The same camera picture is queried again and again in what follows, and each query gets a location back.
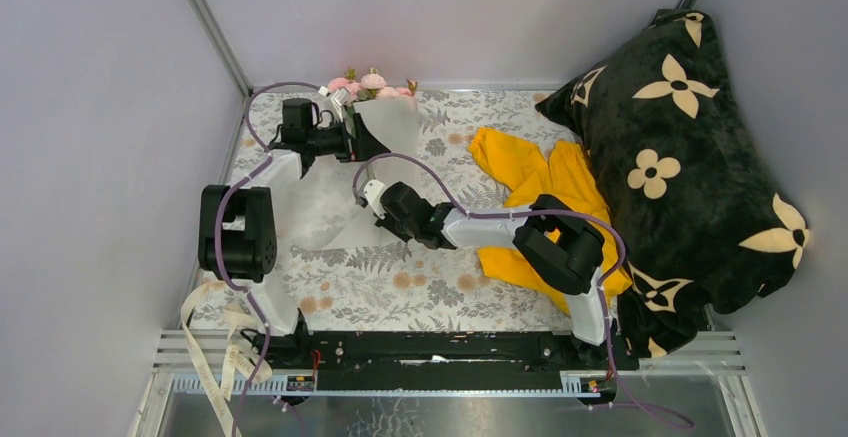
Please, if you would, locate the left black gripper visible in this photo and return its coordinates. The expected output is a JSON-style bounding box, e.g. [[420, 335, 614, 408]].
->
[[304, 112, 390, 163]]

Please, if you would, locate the pink fake flower stem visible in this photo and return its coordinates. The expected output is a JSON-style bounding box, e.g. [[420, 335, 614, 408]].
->
[[390, 79, 418, 97], [356, 67, 388, 100], [326, 68, 362, 102]]

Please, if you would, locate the white wrapping paper sheet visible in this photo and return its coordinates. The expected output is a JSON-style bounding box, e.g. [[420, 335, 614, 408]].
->
[[275, 96, 421, 251]]

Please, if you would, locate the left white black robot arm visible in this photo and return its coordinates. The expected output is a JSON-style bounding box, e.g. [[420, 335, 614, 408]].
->
[[198, 98, 386, 368]]

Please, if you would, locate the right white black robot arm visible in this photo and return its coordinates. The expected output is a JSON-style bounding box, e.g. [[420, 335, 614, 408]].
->
[[360, 179, 624, 369]]

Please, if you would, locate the floral tablecloth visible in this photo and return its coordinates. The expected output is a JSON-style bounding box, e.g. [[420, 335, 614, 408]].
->
[[188, 89, 584, 335]]

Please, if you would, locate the yellow garment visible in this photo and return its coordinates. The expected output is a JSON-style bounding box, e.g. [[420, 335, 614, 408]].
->
[[467, 127, 634, 316]]

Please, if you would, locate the cream printed ribbon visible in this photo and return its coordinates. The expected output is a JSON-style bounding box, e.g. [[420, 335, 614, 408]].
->
[[180, 281, 273, 436]]

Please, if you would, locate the black floral pillow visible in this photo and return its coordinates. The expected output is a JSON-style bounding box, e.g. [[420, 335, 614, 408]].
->
[[536, 10, 810, 358]]

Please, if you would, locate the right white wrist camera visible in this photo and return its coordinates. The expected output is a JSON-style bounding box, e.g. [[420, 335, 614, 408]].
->
[[361, 179, 387, 219]]

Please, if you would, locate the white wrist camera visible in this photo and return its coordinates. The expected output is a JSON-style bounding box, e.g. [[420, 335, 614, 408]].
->
[[361, 179, 387, 219], [318, 86, 354, 122]]

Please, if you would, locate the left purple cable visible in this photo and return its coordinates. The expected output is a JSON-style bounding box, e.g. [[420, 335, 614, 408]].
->
[[211, 81, 333, 437]]

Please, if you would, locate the purple cable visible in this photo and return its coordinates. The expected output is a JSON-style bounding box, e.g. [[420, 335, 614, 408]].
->
[[211, 81, 333, 437], [351, 152, 697, 434]]

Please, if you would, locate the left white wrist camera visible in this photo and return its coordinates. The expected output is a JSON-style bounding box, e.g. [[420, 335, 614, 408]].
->
[[318, 86, 354, 122]]

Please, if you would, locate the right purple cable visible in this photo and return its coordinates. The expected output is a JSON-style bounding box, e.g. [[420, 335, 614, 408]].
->
[[351, 152, 697, 434]]

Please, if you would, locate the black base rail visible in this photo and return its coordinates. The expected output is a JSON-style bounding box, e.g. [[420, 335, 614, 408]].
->
[[251, 331, 639, 392]]

